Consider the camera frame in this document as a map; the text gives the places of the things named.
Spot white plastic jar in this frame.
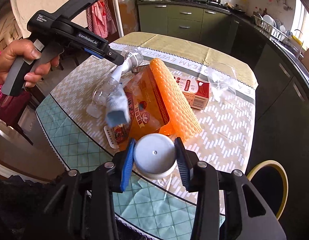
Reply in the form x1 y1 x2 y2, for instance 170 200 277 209
133 133 177 180

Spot orange foam net sleeve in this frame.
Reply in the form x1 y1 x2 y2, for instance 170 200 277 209
150 58 202 142

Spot orange snack bag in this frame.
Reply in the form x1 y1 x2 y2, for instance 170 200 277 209
104 67 169 151

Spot red white carton box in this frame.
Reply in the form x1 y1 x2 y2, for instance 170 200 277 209
175 75 210 110

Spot clear plastic bottle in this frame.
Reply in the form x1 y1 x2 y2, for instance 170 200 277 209
86 46 144 118

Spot clear plastic cup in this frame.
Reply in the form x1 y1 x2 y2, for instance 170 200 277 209
208 62 237 102

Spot blue white wrapper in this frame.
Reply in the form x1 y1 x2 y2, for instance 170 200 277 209
105 47 144 128

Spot brown plastic tray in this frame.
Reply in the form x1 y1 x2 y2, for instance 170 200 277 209
131 64 150 74

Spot yellow rimmed trash bin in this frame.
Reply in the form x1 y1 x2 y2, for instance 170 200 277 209
247 160 289 219

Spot person left hand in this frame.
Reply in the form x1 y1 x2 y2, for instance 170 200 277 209
0 39 59 88

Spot red checked apron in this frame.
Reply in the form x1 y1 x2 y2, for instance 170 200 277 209
86 0 117 38

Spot patterned tablecloth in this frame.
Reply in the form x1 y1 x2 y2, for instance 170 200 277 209
36 33 258 239

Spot green lower cabinets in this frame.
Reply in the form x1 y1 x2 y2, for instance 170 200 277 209
138 3 309 205

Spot white dish rack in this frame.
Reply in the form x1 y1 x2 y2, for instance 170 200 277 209
253 14 292 42

